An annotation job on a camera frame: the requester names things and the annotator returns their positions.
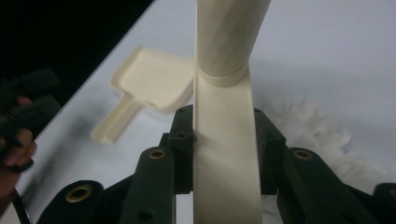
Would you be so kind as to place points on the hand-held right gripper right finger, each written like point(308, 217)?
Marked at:
point(311, 186)

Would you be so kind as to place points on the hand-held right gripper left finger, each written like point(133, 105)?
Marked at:
point(155, 180)

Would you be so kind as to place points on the pile of white paper scraps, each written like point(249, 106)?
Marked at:
point(314, 133)

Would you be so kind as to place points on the cream hand brush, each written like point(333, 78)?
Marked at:
point(224, 124)

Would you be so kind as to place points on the cream plastic dustpan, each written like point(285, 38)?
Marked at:
point(155, 81)

